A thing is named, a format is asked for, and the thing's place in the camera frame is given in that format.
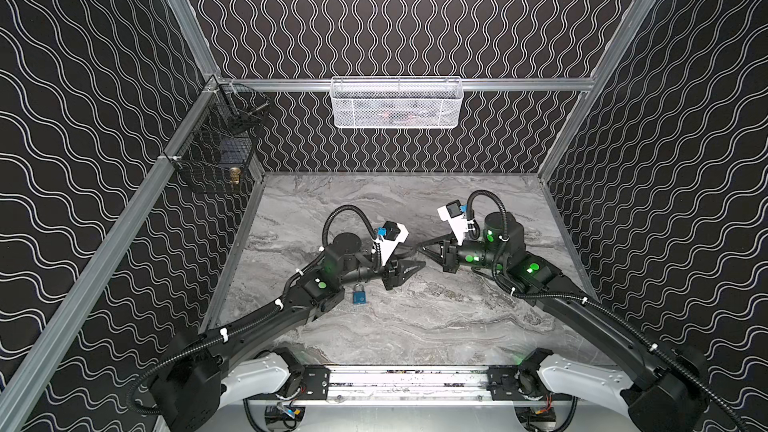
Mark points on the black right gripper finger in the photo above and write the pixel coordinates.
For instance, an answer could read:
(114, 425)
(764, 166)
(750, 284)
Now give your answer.
(430, 242)
(436, 257)

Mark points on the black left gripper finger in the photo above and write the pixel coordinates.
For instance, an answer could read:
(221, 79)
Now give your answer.
(405, 250)
(408, 268)

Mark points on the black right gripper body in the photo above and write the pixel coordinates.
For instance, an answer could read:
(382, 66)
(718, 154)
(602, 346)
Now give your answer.
(448, 255)

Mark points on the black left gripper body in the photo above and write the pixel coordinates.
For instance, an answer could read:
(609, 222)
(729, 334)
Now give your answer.
(390, 272)

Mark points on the blue padlock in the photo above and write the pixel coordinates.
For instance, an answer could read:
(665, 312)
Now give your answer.
(359, 294)

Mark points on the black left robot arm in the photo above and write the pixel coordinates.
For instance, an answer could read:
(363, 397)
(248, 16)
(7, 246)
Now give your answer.
(202, 372)

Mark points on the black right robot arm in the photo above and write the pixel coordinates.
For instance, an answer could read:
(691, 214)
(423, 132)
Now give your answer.
(656, 386)

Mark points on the brass padlock in basket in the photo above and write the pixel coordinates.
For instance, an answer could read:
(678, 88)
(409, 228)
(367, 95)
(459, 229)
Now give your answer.
(235, 176)

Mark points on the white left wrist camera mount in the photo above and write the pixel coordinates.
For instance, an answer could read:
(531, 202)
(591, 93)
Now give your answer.
(386, 239)

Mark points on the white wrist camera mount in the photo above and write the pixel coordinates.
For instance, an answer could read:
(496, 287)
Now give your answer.
(454, 213)
(386, 239)

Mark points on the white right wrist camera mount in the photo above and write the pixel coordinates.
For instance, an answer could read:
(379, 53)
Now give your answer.
(454, 213)

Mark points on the aluminium linear rail base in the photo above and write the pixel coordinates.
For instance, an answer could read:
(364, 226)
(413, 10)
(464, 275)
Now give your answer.
(463, 385)

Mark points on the white wire mesh basket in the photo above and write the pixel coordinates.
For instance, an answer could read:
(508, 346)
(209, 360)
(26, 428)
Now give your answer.
(397, 108)

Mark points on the aluminium horizontal back rail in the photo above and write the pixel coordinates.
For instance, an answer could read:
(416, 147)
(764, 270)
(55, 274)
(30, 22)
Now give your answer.
(415, 83)

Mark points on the black wire mesh basket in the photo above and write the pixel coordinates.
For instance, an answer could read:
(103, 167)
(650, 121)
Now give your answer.
(225, 135)

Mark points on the aluminium frame corner post right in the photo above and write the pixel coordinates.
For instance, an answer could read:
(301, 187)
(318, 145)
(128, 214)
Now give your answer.
(622, 38)

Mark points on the aluminium frame corner post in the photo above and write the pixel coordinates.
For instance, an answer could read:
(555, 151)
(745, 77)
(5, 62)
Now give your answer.
(622, 38)
(191, 31)

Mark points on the aluminium frame corner post left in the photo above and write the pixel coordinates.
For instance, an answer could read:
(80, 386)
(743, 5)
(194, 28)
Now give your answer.
(191, 31)

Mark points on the aluminium left side rail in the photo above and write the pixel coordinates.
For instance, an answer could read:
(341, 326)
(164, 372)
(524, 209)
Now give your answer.
(28, 383)

